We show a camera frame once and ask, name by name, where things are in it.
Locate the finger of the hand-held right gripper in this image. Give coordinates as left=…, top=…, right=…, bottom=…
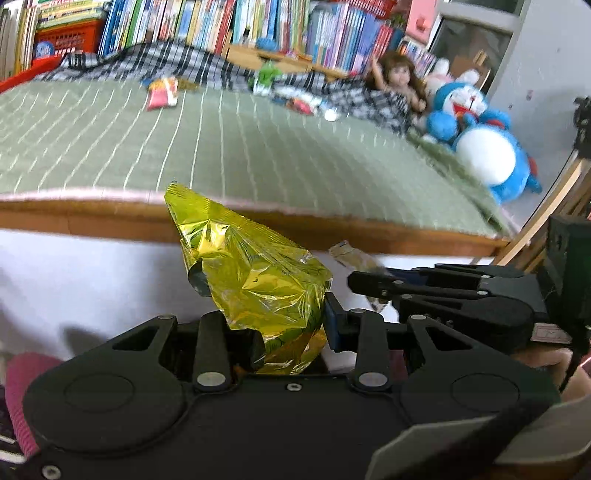
left=348, top=271, right=551, bottom=355
left=385, top=263, right=537, bottom=302

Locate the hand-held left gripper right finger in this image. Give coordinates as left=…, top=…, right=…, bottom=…
left=323, top=292, right=462, bottom=393

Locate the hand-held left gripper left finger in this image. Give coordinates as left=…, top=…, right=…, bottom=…
left=111, top=310, right=234, bottom=393

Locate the tan paper packet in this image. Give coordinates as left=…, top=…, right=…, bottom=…
left=328, top=240, right=386, bottom=312

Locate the yellow foil wrapper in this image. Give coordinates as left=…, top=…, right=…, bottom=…
left=164, top=181, right=334, bottom=376

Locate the green snack wrapper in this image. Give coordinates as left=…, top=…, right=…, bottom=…
left=249, top=62, right=282, bottom=95

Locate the black stand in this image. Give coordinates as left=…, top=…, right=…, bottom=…
left=573, top=96, right=591, bottom=160

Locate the blue cat plush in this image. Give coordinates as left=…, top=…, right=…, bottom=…
left=422, top=80, right=543, bottom=205

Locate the pink striped trouser leg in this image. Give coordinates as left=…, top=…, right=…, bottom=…
left=4, top=353, right=63, bottom=457

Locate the white pink rabbit plush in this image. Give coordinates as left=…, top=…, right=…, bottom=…
left=422, top=58, right=481, bottom=93

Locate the brown haired doll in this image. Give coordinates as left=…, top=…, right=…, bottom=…
left=365, top=51, right=430, bottom=121

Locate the row of upright books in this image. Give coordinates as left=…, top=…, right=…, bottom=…
left=99, top=0, right=236, bottom=56
left=231, top=0, right=319, bottom=61
left=397, top=39, right=437, bottom=77
left=318, top=4, right=407, bottom=72

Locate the colourful snack wrapper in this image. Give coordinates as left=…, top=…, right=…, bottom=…
left=274, top=91, right=340, bottom=121

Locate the pink snack packet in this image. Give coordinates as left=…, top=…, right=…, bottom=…
left=147, top=78, right=180, bottom=112

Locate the pink toy house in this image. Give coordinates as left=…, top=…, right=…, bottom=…
left=405, top=0, right=446, bottom=44

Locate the wooden shelf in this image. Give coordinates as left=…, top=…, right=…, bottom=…
left=226, top=44, right=352, bottom=79

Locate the black white plaid cloth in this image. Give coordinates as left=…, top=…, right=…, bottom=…
left=32, top=41, right=411, bottom=134

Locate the row of thin books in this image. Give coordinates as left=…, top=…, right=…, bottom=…
left=0, top=0, right=42, bottom=79

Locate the stack of flat books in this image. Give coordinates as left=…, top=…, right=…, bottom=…
left=37, top=0, right=112, bottom=28

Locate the wooden slatted frame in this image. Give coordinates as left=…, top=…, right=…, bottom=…
left=496, top=154, right=591, bottom=278

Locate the wooden bed frame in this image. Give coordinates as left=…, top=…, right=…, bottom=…
left=0, top=198, right=511, bottom=258

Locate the red bed rail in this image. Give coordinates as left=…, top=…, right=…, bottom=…
left=0, top=55, right=63, bottom=93

